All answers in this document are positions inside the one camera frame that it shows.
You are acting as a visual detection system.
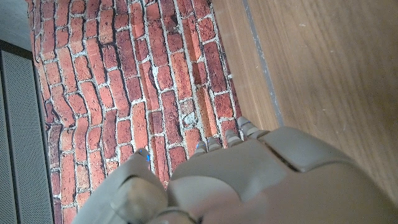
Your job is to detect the red brick printed backdrop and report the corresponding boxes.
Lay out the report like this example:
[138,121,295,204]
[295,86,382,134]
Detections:
[25,0,243,224]

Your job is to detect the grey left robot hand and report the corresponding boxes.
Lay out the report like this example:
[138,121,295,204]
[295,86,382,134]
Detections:
[72,116,398,224]

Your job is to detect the grey perforated panel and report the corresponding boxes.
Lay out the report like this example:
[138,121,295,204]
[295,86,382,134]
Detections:
[0,40,55,224]

